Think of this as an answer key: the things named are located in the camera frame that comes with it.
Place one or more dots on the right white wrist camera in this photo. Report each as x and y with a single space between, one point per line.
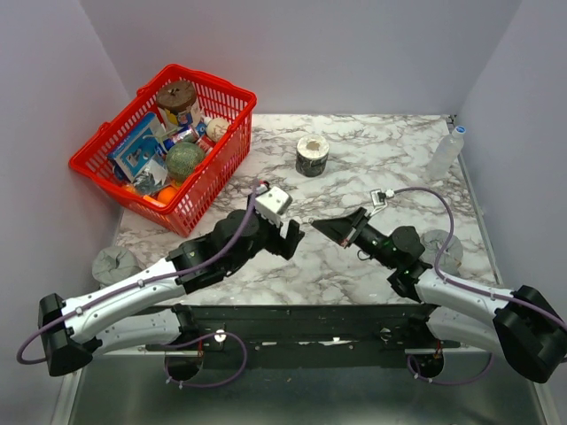
380 199

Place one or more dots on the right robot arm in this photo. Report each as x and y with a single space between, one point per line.
522 326

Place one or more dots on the cream ball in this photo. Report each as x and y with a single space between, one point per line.
216 128

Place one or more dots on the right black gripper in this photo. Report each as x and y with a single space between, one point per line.
344 228

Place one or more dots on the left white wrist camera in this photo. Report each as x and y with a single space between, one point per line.
271 203

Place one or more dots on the red plastic basket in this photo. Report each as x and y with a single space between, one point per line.
215 98

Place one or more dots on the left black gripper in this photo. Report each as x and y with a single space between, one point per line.
281 247

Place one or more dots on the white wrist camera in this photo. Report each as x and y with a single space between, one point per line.
380 199
271 203

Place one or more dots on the blue white box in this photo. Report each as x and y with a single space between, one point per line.
131 154

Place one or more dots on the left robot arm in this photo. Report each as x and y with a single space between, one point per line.
78 328

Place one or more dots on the black wrapped tissue roll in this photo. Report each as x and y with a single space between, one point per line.
312 153

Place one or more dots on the green netted melon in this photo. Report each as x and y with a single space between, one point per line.
182 160

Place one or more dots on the clear plastic water bottle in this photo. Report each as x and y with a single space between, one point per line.
446 154

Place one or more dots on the brown round lid container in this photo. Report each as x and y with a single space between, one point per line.
176 96

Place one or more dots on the orange fruit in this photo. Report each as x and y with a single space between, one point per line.
166 195

